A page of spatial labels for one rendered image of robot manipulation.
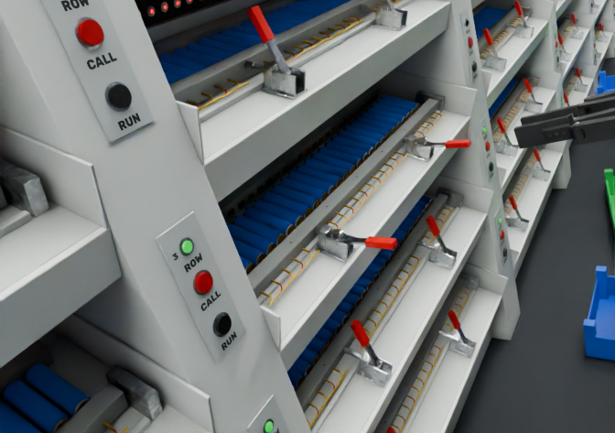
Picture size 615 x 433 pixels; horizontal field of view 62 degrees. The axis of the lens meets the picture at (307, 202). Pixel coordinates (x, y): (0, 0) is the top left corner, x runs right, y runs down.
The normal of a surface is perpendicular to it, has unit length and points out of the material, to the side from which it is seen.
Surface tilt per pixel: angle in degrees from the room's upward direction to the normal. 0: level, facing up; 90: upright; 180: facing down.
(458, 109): 90
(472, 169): 90
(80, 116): 90
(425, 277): 21
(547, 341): 0
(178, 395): 90
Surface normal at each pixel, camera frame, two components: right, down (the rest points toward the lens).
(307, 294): 0.02, -0.81
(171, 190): 0.80, 0.00
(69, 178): -0.52, 0.49
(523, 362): -0.29, -0.87
